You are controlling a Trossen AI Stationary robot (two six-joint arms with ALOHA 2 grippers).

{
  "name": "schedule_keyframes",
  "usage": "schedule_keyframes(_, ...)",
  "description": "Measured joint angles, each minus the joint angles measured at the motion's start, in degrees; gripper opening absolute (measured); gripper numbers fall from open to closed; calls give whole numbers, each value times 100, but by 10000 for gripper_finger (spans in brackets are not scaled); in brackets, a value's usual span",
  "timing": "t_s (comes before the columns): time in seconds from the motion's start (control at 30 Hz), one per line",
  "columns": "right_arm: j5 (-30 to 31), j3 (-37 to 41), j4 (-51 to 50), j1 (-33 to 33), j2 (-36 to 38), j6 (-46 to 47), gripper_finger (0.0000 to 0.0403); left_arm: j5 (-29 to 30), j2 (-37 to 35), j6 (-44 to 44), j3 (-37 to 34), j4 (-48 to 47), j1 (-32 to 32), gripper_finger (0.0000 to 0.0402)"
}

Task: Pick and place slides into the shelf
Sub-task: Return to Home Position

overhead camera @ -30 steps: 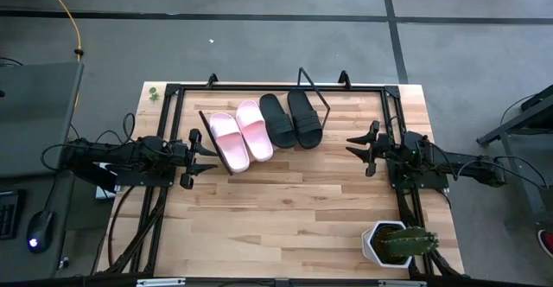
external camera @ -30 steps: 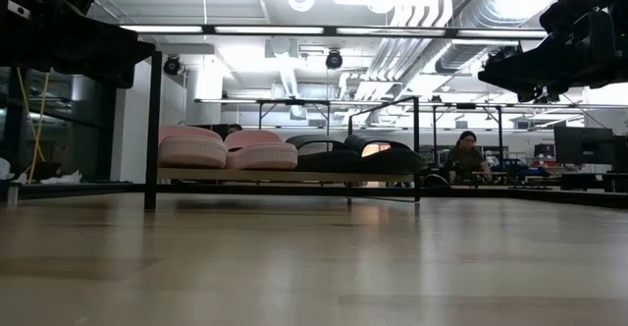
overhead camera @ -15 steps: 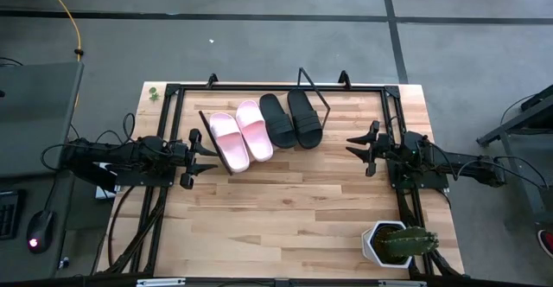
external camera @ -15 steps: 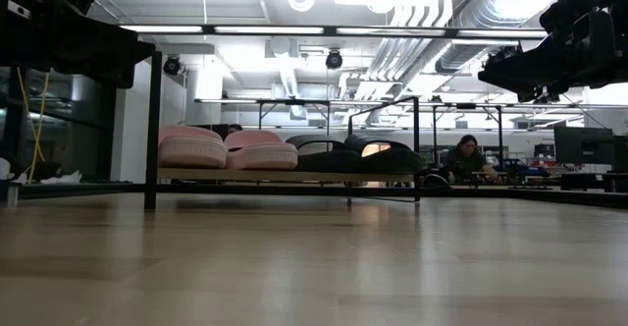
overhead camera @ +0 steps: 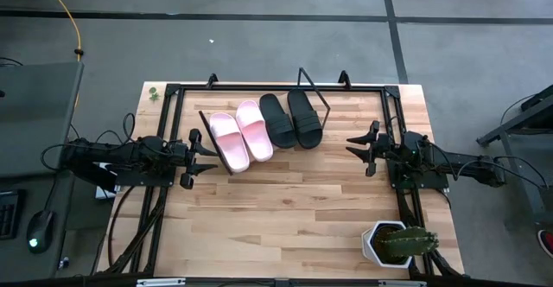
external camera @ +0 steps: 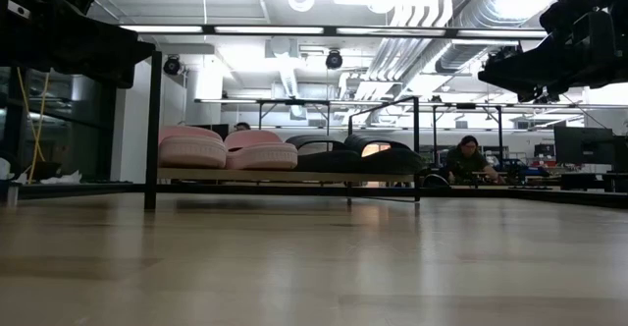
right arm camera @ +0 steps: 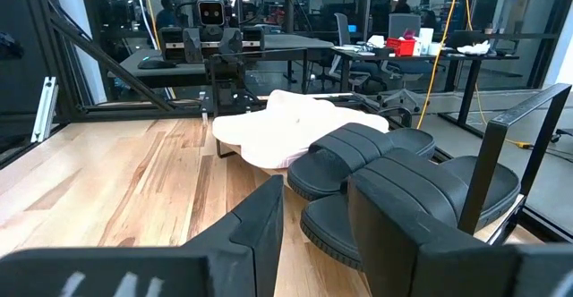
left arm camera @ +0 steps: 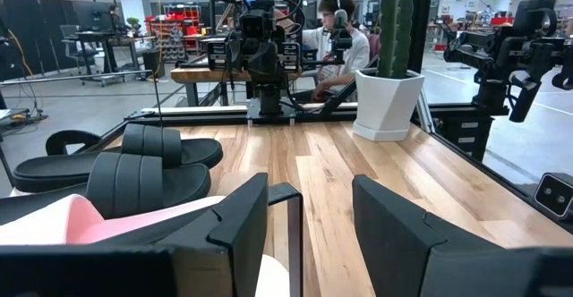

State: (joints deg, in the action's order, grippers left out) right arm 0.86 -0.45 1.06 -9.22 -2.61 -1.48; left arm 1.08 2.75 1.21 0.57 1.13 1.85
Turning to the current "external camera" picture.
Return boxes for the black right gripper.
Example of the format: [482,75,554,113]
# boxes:
[478,0,602,102]

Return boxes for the pink rubber slide sandal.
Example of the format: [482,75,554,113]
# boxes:
[224,129,299,171]
[157,125,228,170]

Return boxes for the black rubber slide sandal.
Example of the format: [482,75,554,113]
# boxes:
[342,133,426,175]
[285,134,362,173]

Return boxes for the wooden shelf with black frame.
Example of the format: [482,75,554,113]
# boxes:
[144,50,422,212]

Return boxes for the black ceiling spotlights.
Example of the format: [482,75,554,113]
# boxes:
[483,44,522,67]

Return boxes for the black computer monitor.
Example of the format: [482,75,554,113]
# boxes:
[553,126,614,165]

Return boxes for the white crumpled sheet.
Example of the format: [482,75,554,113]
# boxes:
[41,169,82,185]

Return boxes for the long ceiling light bar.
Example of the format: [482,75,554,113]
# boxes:
[120,24,549,40]

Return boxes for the small grey cylinder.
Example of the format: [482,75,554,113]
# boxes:
[3,181,20,207]

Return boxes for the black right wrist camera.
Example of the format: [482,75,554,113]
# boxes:
[571,10,617,65]

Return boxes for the corrugated ventilation duct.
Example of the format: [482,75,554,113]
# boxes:
[434,0,541,77]

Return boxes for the black background frame rig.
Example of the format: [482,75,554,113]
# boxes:
[431,102,505,170]

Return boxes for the yellow cable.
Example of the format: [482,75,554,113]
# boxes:
[17,65,53,185]

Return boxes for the black aluminium table frame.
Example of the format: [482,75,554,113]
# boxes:
[19,182,628,210]

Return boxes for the black frame background table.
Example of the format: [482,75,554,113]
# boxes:
[257,98,333,138]

